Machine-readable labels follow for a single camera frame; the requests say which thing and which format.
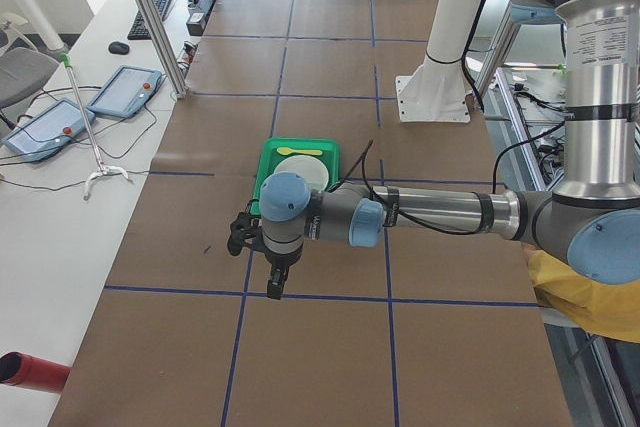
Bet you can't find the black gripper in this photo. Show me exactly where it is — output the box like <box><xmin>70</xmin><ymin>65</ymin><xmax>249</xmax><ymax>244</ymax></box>
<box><xmin>227</xmin><ymin>199</ymin><xmax>289</xmax><ymax>300</ymax></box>

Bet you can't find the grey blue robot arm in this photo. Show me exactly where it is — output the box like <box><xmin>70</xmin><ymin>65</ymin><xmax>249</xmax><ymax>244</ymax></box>
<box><xmin>227</xmin><ymin>0</ymin><xmax>639</xmax><ymax>299</ymax></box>

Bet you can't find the white round plate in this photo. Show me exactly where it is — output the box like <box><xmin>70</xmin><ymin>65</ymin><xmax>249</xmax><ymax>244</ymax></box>
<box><xmin>274</xmin><ymin>155</ymin><xmax>330</xmax><ymax>190</ymax></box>

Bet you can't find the yellow plastic spoon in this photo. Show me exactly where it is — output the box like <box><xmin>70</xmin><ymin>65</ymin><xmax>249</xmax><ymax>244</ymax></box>
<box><xmin>276</xmin><ymin>147</ymin><xmax>323</xmax><ymax>156</ymax></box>

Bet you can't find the green plastic tray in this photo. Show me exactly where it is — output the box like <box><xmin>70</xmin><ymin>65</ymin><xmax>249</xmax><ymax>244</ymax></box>
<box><xmin>253</xmin><ymin>137</ymin><xmax>341</xmax><ymax>199</ymax></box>

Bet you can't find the blue teach pendant tablet far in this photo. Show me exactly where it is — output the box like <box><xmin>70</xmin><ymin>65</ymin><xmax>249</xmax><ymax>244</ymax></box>
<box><xmin>87</xmin><ymin>65</ymin><xmax>162</xmax><ymax>119</ymax></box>

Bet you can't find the blue teach pendant tablet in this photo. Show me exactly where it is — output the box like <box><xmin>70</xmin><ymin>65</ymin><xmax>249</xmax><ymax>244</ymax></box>
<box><xmin>87</xmin><ymin>65</ymin><xmax>162</xmax><ymax>119</ymax></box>
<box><xmin>2</xmin><ymin>98</ymin><xmax>86</xmax><ymax>162</ymax></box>

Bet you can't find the blue teach pendant tablet near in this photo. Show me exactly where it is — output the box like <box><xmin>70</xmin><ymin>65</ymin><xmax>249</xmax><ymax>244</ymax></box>
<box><xmin>2</xmin><ymin>98</ymin><xmax>86</xmax><ymax>162</ymax></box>

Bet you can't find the red cylinder tube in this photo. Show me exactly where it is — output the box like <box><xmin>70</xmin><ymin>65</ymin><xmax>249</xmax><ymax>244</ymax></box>
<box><xmin>1</xmin><ymin>352</ymin><xmax>71</xmax><ymax>394</ymax></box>

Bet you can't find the black computer mouse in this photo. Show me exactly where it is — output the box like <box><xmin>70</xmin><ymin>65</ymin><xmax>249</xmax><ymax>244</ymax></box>
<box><xmin>108</xmin><ymin>41</ymin><xmax>130</xmax><ymax>55</ymax></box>

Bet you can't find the black keyboard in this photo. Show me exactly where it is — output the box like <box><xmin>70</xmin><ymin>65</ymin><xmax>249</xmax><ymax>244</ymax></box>
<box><xmin>126</xmin><ymin>0</ymin><xmax>174</xmax><ymax>41</ymax></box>

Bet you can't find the white reacher grabber tool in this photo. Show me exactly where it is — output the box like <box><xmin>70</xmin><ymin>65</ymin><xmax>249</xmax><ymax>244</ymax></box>
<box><xmin>61</xmin><ymin>53</ymin><xmax>131</xmax><ymax>201</ymax></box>

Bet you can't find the grey office chair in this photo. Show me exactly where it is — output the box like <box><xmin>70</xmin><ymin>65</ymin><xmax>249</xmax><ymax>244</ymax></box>
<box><xmin>1</xmin><ymin>12</ymin><xmax>58</xmax><ymax>130</ymax></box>

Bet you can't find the yellow cloth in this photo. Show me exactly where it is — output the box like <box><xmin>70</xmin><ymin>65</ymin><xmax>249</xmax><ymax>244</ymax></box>
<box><xmin>522</xmin><ymin>243</ymin><xmax>639</xmax><ymax>343</ymax></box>

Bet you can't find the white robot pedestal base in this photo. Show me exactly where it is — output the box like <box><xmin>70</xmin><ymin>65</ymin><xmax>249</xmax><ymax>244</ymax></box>
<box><xmin>396</xmin><ymin>0</ymin><xmax>482</xmax><ymax>123</ymax></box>

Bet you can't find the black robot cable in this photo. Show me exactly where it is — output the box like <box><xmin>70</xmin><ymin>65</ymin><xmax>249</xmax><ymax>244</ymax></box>
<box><xmin>341</xmin><ymin>139</ymin><xmax>568</xmax><ymax>236</ymax></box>

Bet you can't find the aluminium frame post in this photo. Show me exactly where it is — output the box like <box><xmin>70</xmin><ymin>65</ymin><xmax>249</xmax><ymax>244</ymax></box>
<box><xmin>135</xmin><ymin>0</ymin><xmax>188</xmax><ymax>99</ymax></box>

